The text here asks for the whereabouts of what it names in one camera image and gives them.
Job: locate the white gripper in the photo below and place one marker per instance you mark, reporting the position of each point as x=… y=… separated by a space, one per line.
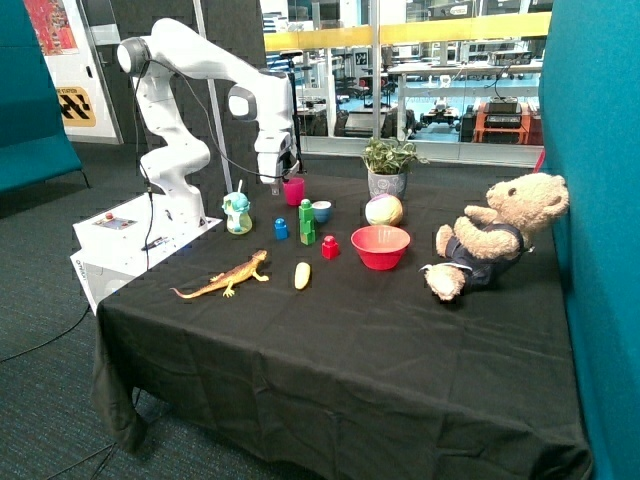
x=277 y=157

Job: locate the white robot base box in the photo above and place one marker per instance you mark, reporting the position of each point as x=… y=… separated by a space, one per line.
x=122 y=243

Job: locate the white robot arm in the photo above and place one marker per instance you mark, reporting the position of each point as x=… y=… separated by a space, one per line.
x=257 y=95

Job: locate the pink plastic cup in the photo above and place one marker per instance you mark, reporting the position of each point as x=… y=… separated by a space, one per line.
x=295 y=191

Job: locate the blue toy block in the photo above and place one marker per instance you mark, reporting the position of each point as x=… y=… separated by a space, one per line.
x=281 y=231

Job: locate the blue white teacup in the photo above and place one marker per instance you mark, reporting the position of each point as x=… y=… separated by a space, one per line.
x=322 y=211

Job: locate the blue green sippy cup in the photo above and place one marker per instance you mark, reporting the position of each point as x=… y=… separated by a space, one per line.
x=236 y=206

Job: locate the green block with yellow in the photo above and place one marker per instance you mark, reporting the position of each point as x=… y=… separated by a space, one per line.
x=308 y=238

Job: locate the red toy block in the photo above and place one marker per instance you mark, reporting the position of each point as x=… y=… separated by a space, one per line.
x=330 y=248

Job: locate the yellow toy corn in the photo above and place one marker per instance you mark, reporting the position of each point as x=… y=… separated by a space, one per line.
x=302 y=275

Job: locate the orange toy lizard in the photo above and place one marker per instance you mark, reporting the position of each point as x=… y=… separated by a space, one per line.
x=227 y=280

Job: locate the pastel soft ball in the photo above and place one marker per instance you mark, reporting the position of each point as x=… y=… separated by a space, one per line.
x=384 y=209

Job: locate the potted green plant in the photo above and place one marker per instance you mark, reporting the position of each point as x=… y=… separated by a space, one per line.
x=388 y=162

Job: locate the red plastic bowl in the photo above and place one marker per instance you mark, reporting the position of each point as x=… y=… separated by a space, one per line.
x=380 y=247

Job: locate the black tablecloth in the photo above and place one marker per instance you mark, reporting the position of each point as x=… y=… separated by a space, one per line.
x=362 y=374

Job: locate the brown teddy bear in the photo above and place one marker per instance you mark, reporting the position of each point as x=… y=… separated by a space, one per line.
x=487 y=241

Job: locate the white lab table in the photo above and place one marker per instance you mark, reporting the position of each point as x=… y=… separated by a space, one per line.
x=462 y=83

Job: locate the yellow black sign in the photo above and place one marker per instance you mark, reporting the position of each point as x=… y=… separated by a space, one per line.
x=76 y=108

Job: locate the orange equipment rack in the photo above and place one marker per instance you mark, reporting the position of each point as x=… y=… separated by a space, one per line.
x=502 y=121

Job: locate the teal sofa left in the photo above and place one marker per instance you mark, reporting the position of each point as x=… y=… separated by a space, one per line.
x=34 y=145

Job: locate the teal partition right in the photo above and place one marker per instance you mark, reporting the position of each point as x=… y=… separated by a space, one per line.
x=589 y=94

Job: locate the red wall poster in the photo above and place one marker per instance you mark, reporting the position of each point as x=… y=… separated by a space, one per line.
x=52 y=28

